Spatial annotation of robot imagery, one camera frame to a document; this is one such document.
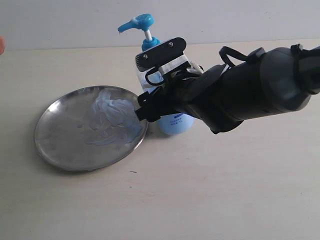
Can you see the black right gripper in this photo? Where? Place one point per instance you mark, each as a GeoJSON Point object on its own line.
{"type": "Point", "coordinates": [192, 95]}

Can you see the blue pump lotion bottle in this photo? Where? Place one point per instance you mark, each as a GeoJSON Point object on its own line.
{"type": "Point", "coordinates": [172, 124]}

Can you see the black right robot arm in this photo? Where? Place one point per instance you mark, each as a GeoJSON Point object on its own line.
{"type": "Point", "coordinates": [262, 83]}

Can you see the round stainless steel plate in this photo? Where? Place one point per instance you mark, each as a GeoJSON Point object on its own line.
{"type": "Point", "coordinates": [59, 135]}

